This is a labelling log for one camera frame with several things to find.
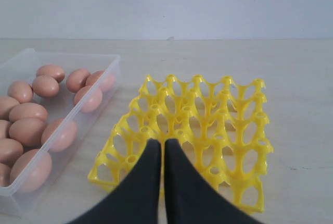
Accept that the brown egg placed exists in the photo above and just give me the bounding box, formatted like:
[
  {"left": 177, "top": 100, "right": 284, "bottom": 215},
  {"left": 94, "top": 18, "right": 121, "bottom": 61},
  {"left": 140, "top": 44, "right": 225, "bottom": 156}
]
[
  {"left": 0, "top": 95, "right": 20, "bottom": 120},
  {"left": 9, "top": 103, "right": 48, "bottom": 122},
  {"left": 7, "top": 80, "right": 33, "bottom": 104}
]

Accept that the brown egg front centre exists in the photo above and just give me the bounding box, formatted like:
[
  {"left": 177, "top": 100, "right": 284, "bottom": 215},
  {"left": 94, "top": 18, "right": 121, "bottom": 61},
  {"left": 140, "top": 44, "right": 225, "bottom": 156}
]
[{"left": 0, "top": 138, "right": 23, "bottom": 167}]

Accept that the brown egg right upper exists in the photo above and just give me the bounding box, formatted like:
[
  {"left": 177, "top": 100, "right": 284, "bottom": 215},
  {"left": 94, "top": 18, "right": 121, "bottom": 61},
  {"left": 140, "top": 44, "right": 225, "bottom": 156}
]
[{"left": 73, "top": 85, "right": 103, "bottom": 113}]

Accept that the brown egg front middle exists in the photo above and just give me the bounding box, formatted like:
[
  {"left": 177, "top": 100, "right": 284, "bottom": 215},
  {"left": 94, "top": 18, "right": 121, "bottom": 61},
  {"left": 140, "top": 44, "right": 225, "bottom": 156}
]
[{"left": 0, "top": 163, "right": 11, "bottom": 187}]

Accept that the brown egg right front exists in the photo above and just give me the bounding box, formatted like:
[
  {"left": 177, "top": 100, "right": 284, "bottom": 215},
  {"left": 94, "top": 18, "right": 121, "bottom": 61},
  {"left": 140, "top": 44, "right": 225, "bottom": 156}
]
[{"left": 10, "top": 149, "right": 52, "bottom": 194}]

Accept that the brown egg back left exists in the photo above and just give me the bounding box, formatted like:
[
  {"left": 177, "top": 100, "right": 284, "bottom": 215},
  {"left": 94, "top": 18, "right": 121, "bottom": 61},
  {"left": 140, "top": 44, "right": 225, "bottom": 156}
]
[{"left": 36, "top": 64, "right": 66, "bottom": 83}]

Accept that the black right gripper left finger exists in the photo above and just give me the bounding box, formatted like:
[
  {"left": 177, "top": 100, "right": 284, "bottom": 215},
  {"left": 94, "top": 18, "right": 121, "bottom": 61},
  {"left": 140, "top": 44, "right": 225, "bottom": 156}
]
[{"left": 70, "top": 139, "right": 161, "bottom": 224}]

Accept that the brown egg left centre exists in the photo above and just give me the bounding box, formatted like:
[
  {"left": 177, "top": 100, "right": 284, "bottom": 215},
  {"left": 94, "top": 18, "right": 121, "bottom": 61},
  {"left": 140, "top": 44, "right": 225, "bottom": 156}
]
[{"left": 0, "top": 119, "right": 11, "bottom": 139}]

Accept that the brown egg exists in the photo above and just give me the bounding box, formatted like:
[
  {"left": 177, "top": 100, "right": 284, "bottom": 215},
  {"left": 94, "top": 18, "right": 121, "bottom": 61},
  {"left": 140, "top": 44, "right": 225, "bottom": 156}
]
[
  {"left": 0, "top": 163, "right": 11, "bottom": 187},
  {"left": 32, "top": 75, "right": 59, "bottom": 98},
  {"left": 41, "top": 118, "right": 78, "bottom": 152},
  {"left": 73, "top": 85, "right": 103, "bottom": 113},
  {"left": 66, "top": 69, "right": 91, "bottom": 93},
  {"left": 85, "top": 70, "right": 115, "bottom": 92},
  {"left": 9, "top": 118, "right": 47, "bottom": 146},
  {"left": 0, "top": 119, "right": 11, "bottom": 139},
  {"left": 10, "top": 149, "right": 52, "bottom": 194},
  {"left": 0, "top": 138, "right": 23, "bottom": 167},
  {"left": 36, "top": 64, "right": 66, "bottom": 83}
]

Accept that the brown egg back right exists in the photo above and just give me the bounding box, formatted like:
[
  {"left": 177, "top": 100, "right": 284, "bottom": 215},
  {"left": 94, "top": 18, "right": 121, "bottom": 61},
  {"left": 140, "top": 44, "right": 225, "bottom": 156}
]
[{"left": 85, "top": 70, "right": 115, "bottom": 92}]

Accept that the brown egg right middle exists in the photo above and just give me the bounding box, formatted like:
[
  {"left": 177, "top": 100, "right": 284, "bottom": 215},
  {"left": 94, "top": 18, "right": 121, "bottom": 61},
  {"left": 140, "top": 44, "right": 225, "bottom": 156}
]
[{"left": 41, "top": 118, "right": 78, "bottom": 152}]

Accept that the clear plastic tray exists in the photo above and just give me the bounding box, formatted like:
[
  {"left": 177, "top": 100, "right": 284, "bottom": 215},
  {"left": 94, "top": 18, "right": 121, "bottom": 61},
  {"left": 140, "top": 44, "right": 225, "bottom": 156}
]
[{"left": 1, "top": 48, "right": 121, "bottom": 216}]

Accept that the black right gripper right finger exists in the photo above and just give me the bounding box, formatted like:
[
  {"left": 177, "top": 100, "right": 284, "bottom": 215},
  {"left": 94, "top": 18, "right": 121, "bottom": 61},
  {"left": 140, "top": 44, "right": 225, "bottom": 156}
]
[{"left": 164, "top": 139, "right": 260, "bottom": 224}]

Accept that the yellow plastic egg tray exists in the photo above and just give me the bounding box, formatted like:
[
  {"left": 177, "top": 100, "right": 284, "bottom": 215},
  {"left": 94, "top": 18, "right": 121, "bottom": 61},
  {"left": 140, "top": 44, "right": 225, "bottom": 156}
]
[{"left": 88, "top": 74, "right": 274, "bottom": 214}]

